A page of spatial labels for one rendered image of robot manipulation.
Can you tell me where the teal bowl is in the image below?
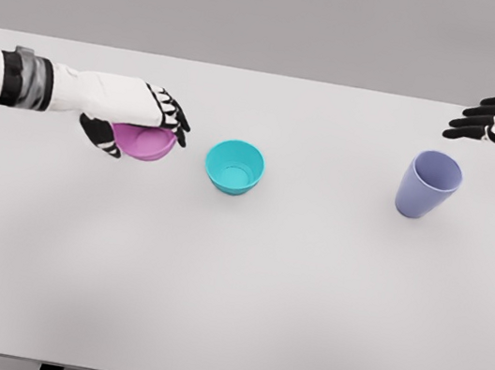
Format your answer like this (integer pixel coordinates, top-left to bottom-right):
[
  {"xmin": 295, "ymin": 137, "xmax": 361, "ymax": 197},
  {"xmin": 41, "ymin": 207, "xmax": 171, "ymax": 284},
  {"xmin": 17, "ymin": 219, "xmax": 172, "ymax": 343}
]
[{"xmin": 200, "ymin": 135, "xmax": 270, "ymax": 200}]

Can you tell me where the lavender cup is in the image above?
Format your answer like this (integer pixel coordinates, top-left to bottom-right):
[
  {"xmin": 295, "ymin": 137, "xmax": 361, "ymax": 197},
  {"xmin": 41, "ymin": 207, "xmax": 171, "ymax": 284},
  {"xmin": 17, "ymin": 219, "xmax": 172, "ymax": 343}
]
[{"xmin": 392, "ymin": 145, "xmax": 467, "ymax": 227}]

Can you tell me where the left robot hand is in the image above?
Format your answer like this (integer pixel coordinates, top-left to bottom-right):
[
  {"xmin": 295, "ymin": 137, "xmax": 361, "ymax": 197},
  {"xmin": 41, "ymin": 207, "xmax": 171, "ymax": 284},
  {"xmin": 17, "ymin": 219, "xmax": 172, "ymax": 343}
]
[{"xmin": 73, "ymin": 69, "xmax": 198, "ymax": 170}]

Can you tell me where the pink bowl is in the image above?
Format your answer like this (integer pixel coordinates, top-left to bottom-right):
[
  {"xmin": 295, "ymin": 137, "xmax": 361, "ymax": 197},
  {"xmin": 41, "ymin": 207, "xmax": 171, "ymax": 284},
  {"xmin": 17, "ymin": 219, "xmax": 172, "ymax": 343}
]
[{"xmin": 105, "ymin": 119, "xmax": 180, "ymax": 168}]

